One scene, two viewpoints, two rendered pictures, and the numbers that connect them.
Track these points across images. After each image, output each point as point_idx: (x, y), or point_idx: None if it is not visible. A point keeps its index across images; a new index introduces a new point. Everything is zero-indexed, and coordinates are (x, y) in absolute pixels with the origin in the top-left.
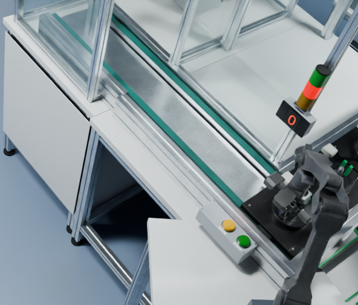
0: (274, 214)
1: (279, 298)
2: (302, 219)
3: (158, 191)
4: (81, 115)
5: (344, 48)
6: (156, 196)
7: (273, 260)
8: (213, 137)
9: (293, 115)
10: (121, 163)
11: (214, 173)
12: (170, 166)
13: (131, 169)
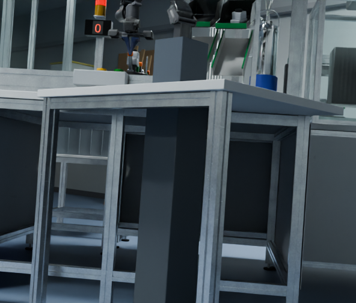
0: (124, 71)
1: (172, 9)
2: (147, 35)
3: (30, 91)
4: None
5: None
6: (30, 97)
7: (145, 75)
8: None
9: (97, 23)
10: None
11: None
12: (28, 80)
13: None
